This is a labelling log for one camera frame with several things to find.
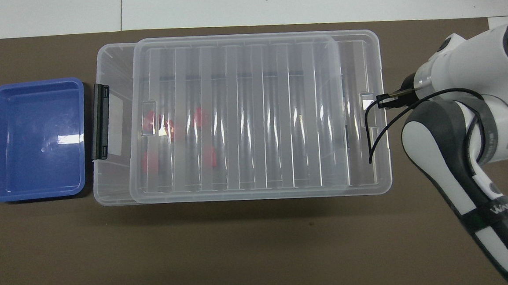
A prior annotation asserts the clear ribbed plastic lid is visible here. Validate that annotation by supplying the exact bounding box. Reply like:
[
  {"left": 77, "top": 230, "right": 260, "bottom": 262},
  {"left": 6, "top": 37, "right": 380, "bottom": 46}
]
[{"left": 121, "top": 24, "right": 393, "bottom": 209}]

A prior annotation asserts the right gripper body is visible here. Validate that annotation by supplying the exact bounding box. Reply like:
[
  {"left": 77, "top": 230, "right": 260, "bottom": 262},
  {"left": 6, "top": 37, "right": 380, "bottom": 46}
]
[{"left": 391, "top": 74, "right": 420, "bottom": 108}]

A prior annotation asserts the blue plastic tray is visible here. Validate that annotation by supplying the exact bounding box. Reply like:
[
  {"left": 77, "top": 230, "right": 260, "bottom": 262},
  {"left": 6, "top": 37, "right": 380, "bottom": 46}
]
[{"left": 0, "top": 77, "right": 91, "bottom": 203}]

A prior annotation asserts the black cable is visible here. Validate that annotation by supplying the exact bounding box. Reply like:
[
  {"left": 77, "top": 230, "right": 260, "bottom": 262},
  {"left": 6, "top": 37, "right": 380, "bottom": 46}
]
[{"left": 363, "top": 85, "right": 490, "bottom": 167}]

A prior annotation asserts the black box latch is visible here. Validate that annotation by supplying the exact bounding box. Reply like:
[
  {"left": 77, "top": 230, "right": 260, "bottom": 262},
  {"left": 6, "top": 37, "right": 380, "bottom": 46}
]
[{"left": 87, "top": 83, "right": 114, "bottom": 161}]

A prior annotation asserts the clear ribbed box lid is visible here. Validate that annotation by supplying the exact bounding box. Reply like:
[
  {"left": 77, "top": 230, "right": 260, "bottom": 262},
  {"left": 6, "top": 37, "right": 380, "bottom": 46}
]
[{"left": 84, "top": 29, "right": 351, "bottom": 208}]

